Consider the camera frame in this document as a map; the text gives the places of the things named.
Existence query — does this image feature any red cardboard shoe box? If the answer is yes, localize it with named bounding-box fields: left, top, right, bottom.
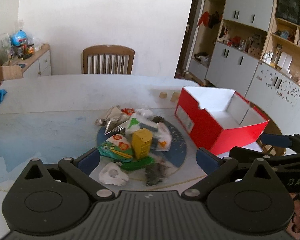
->
left=175, top=86, right=269, bottom=155

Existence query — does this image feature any large white wall cabinet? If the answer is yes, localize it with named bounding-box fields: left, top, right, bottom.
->
left=188, top=0, right=300, bottom=134

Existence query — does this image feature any green embroidered sachet charm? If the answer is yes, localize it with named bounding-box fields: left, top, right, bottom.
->
left=97, top=134, right=134, bottom=163

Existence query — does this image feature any white sideboard cabinet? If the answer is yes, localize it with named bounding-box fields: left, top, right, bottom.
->
left=8, top=44, right=52, bottom=78

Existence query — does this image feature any wooden slat-back chair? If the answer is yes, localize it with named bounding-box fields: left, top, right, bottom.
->
left=82, top=45, right=135, bottom=75

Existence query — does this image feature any blue round toy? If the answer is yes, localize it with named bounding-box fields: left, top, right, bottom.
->
left=11, top=29, right=27, bottom=47

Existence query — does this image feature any wooden chair beside box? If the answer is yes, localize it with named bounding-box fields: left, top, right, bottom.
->
left=250, top=103, right=287, bottom=157

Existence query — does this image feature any dark fuzzy clump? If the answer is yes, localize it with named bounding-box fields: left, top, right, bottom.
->
left=145, top=163, right=168, bottom=186

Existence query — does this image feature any rectangular beige wooden block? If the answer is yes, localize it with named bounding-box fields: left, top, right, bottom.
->
left=170, top=92, right=180, bottom=102

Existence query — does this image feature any clear crinkled plastic wrap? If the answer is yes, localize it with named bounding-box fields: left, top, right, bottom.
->
left=135, top=107, right=153, bottom=119

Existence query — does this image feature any round beige wooden block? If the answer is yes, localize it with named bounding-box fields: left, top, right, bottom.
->
left=159, top=92, right=167, bottom=99

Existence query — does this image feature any green leaf shaped item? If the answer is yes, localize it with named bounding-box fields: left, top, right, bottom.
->
left=120, top=156, right=155, bottom=171

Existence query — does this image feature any yellow small carton box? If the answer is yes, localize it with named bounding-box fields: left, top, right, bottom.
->
left=132, top=128, right=153, bottom=160

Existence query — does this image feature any white plastic printed bag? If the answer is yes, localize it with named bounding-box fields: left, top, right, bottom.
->
left=125, top=113, right=172, bottom=152

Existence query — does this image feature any cardboard box on sideboard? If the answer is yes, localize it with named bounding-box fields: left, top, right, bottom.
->
left=0, top=65, right=23, bottom=81

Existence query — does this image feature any red orange plush toy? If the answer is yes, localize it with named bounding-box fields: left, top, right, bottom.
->
left=121, top=108, right=135, bottom=115

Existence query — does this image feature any silver foil snack bag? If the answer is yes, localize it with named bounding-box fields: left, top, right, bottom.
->
left=95, top=106, right=130, bottom=134

